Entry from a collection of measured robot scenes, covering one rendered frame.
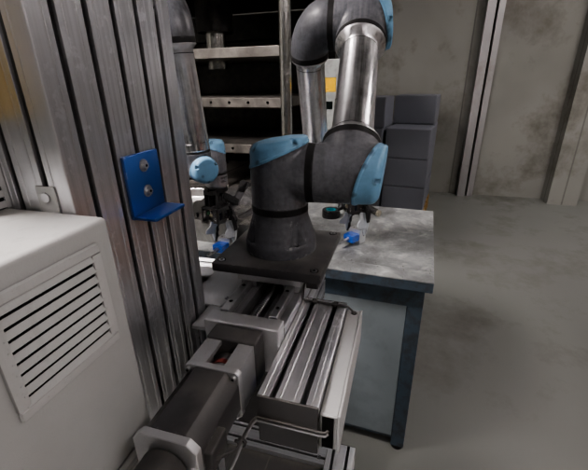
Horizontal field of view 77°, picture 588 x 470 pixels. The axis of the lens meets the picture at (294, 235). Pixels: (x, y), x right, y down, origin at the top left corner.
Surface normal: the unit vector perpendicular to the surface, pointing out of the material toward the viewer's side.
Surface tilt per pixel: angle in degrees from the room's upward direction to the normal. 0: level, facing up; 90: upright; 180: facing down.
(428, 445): 0
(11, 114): 90
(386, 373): 90
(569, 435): 0
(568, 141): 90
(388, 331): 90
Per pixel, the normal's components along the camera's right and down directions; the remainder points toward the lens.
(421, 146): -0.42, 0.36
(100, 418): 0.96, 0.10
